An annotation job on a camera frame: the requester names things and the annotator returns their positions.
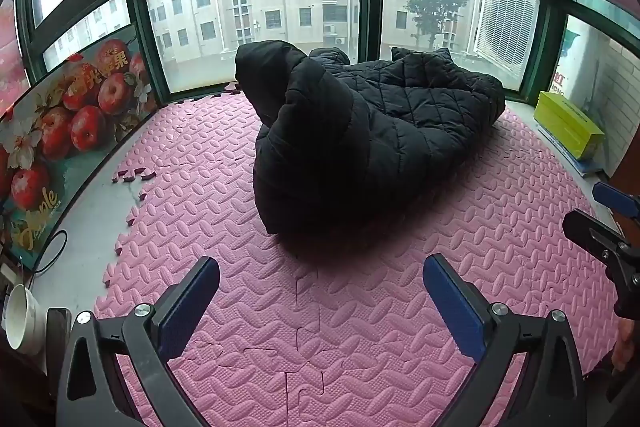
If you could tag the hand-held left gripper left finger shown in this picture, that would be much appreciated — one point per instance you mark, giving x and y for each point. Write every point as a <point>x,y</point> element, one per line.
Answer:
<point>187,307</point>

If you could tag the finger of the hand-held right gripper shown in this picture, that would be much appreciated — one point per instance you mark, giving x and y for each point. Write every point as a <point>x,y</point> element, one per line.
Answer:
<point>615,199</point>
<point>585,229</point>

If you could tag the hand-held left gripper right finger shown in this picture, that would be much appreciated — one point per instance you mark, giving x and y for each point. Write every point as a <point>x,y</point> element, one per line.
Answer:
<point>452,302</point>

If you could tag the black quilted puffer jacket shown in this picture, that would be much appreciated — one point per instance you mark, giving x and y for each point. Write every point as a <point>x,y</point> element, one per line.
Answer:
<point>380,127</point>

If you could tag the flat blue white box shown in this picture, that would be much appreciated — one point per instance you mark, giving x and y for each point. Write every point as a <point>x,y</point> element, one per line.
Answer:
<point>585,164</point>

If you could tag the yellow green carton box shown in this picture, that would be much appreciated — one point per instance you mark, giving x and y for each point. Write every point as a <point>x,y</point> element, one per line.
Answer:
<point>567,122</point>

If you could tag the dark phone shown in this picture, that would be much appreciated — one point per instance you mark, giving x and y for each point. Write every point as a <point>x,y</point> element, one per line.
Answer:
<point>58,332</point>

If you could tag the pink foam puzzle mat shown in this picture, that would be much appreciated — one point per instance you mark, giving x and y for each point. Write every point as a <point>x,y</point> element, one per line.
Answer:
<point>320,327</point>

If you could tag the white printed sign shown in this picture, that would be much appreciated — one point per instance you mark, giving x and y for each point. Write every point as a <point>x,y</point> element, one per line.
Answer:
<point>575,57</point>

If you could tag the white ceramic cup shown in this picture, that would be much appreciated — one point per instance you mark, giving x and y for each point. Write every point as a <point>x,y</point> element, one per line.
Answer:
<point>22,319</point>

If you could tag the outdoor air conditioner unit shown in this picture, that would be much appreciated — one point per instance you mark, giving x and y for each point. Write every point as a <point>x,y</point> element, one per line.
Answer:
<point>505,24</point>

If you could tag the apple printed gift box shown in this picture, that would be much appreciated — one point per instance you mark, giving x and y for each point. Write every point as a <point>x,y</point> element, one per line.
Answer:
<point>65,132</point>

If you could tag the green tree outside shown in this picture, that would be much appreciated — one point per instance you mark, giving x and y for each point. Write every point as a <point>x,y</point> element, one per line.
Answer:
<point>437,4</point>

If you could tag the pink printed curtain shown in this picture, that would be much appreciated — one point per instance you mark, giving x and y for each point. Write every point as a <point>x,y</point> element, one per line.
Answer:
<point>12,57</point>

